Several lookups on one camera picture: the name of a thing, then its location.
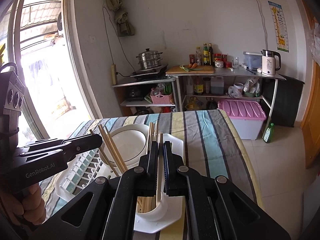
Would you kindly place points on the red lidded jar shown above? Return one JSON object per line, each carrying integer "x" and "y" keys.
{"x": 224, "y": 58}

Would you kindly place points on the black induction cooker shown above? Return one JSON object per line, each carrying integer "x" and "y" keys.
{"x": 150, "y": 73}

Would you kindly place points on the green onion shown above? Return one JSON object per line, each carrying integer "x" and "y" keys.
{"x": 183, "y": 67}

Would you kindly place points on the black kitchen appliance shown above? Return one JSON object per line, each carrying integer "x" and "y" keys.
{"x": 135, "y": 93}

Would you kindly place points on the yellow black window sticker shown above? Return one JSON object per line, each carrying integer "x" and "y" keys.
{"x": 2, "y": 52}

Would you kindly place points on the clear plastic bag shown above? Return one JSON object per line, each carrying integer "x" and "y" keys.
{"x": 232, "y": 92}

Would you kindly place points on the dark jar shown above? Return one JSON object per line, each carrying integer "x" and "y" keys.
{"x": 207, "y": 86}

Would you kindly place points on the small red jar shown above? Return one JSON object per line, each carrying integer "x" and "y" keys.
{"x": 192, "y": 58}

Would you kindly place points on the dark pan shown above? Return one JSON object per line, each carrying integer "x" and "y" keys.
{"x": 141, "y": 112}

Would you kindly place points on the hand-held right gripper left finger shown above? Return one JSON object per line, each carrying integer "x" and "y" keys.
{"x": 152, "y": 170}

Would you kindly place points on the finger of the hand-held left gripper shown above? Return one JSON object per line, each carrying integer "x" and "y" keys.
{"x": 82, "y": 139}
{"x": 80, "y": 148}

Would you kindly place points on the green bowl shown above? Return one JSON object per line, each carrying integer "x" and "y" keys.
{"x": 249, "y": 94}

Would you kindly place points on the tall clear oil bottle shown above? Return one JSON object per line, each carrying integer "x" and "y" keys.
{"x": 190, "y": 87}

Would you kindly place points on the plastic jug with dark liquid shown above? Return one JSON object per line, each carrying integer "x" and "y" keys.
{"x": 217, "y": 87}

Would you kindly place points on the black pen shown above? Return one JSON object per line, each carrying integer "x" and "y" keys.
{"x": 251, "y": 71}

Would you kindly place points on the drinking glass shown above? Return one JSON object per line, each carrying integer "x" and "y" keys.
{"x": 236, "y": 62}

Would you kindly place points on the pink plastic basket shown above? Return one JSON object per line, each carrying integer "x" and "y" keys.
{"x": 161, "y": 99}

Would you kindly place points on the clear storage container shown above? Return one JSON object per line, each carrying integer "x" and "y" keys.
{"x": 251, "y": 60}

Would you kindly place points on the green plastic utensils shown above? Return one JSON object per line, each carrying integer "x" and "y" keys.
{"x": 168, "y": 90}

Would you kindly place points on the bottle with yellow label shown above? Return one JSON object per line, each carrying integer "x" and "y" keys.
{"x": 198, "y": 88}

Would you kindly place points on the black panel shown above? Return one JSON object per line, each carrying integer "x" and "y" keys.
{"x": 285, "y": 100}

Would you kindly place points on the green plastic bottle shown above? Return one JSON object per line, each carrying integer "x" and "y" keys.
{"x": 268, "y": 133}

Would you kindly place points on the hanging plastic bags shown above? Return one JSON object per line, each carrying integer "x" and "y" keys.
{"x": 316, "y": 45}

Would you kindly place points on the white plastic tub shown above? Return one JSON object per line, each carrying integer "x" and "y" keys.
{"x": 239, "y": 88}

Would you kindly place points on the white cup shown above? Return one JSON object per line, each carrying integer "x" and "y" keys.
{"x": 163, "y": 205}

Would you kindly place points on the dark sauce bottle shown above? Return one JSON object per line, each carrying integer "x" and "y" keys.
{"x": 211, "y": 55}

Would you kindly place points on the window frame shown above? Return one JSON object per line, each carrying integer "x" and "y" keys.
{"x": 76, "y": 55}

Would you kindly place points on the beige power strip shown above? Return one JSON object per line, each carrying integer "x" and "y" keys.
{"x": 114, "y": 75}

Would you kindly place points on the person's left hand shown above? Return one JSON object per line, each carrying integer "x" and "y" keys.
{"x": 35, "y": 205}

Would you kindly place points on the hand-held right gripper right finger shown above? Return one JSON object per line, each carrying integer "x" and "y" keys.
{"x": 166, "y": 170}

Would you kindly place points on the wooden door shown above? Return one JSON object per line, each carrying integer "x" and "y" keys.
{"x": 312, "y": 117}

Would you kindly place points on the yellow label sauce bottle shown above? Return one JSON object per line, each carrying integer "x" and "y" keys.
{"x": 205, "y": 57}

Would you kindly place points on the wooden cutting board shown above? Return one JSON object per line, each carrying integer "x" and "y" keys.
{"x": 175, "y": 70}

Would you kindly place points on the carrot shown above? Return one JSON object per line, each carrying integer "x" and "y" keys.
{"x": 193, "y": 65}

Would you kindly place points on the white plastic dish rack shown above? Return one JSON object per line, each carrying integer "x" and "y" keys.
{"x": 178, "y": 145}

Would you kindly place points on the white plastic bags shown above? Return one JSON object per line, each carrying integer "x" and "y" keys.
{"x": 252, "y": 85}

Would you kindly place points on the storage box with pink lid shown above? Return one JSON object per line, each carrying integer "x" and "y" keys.
{"x": 240, "y": 110}

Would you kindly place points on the low metal shelf unit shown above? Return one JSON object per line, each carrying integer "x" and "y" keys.
{"x": 160, "y": 80}

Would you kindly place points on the long metal kitchen shelf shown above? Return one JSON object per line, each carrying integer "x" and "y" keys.
{"x": 237, "y": 73}

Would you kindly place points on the outdoor air conditioner unit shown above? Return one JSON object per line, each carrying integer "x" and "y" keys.
{"x": 60, "y": 25}

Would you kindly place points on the clear glass bottle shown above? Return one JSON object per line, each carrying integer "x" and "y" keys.
{"x": 198, "y": 57}

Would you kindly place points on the yellow packet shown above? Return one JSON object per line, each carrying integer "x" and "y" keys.
{"x": 192, "y": 104}

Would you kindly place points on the giraffe height chart poster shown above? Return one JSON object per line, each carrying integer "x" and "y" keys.
{"x": 279, "y": 27}

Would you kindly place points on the stainless steel steamer pot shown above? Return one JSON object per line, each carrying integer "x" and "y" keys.
{"x": 149, "y": 60}

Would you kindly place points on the white electric kettle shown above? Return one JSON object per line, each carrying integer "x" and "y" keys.
{"x": 268, "y": 66}

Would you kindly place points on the clear plastic bottle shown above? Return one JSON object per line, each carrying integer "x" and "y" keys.
{"x": 158, "y": 90}

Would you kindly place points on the white jar with red lid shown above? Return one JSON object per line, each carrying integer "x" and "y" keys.
{"x": 218, "y": 63}

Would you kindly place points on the striped tablecloth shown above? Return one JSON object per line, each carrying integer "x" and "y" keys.
{"x": 212, "y": 142}

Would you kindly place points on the hanging grey cloth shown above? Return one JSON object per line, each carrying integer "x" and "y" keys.
{"x": 122, "y": 22}

